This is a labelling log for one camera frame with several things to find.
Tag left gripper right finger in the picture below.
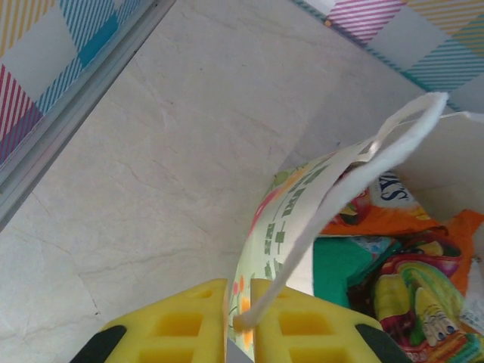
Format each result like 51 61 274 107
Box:
251 279 415 363

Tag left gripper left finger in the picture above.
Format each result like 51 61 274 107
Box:
70 278 230 363

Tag teal snack packet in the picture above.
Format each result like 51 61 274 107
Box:
312 236 402 309

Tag orange Fox's candy bag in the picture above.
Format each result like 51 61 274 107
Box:
321 169 439 237
346 209 484 363

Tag white floral paper bag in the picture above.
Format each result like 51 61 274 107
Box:
225 92 484 363

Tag aluminium table side rail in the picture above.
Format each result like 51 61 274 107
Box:
0 0 177 228

